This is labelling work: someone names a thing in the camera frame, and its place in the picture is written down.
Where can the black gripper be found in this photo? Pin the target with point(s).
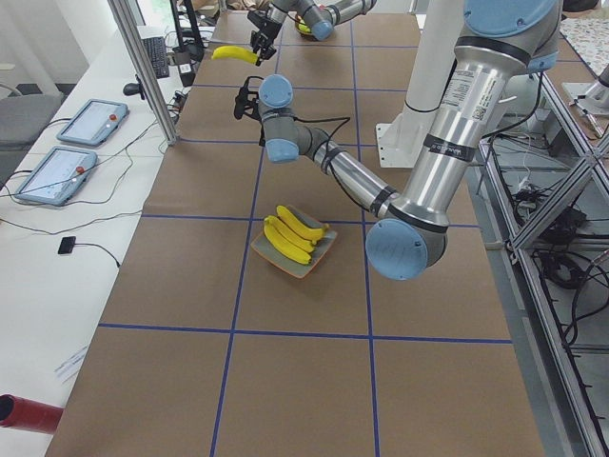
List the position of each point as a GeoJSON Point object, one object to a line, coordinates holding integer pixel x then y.
{"type": "Point", "coordinates": [269, 29]}

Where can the yellow banana top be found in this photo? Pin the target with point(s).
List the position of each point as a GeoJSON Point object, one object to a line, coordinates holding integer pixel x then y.
{"type": "Point", "coordinates": [299, 227]}

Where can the yellow banana large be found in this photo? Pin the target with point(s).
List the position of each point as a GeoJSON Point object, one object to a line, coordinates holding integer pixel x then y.
{"type": "Point", "coordinates": [287, 249]}

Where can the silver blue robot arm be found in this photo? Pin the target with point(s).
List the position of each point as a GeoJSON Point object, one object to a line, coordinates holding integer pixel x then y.
{"type": "Point", "coordinates": [498, 40]}
{"type": "Point", "coordinates": [320, 20]}

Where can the woven wicker basket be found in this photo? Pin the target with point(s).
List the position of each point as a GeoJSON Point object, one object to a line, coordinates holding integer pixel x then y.
{"type": "Point", "coordinates": [302, 28]}

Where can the grey square plate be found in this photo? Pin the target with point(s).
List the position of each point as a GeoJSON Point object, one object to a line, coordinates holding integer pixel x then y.
{"type": "Point", "coordinates": [263, 247]}

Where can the black keyboard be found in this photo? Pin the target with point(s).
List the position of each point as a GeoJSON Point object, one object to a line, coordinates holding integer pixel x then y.
{"type": "Point", "coordinates": [156, 50]}

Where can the teach pendant far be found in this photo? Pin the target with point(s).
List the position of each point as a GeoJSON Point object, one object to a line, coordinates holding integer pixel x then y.
{"type": "Point", "coordinates": [94, 123]}

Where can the teach pendant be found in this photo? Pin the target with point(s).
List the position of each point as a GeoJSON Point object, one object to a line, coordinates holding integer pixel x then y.
{"type": "Point", "coordinates": [94, 123]}
{"type": "Point", "coordinates": [58, 176]}

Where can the teach pendant near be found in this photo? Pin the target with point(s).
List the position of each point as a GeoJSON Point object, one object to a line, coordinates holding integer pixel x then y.
{"type": "Point", "coordinates": [58, 176]}

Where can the small black puck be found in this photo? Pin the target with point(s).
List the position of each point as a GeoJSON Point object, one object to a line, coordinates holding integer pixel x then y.
{"type": "Point", "coordinates": [67, 245]}

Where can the red cylinder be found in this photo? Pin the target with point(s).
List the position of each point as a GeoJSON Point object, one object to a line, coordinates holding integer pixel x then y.
{"type": "Point", "coordinates": [29, 415]}

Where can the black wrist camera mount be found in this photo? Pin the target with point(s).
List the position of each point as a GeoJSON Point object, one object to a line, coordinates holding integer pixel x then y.
{"type": "Point", "coordinates": [246, 101]}
{"type": "Point", "coordinates": [258, 18]}

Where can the aluminium frame post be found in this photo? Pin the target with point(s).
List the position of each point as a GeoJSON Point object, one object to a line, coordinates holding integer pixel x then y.
{"type": "Point", "coordinates": [127, 26]}

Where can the white pedestal column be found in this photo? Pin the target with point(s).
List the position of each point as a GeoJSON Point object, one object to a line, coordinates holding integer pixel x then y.
{"type": "Point", "coordinates": [400, 142]}

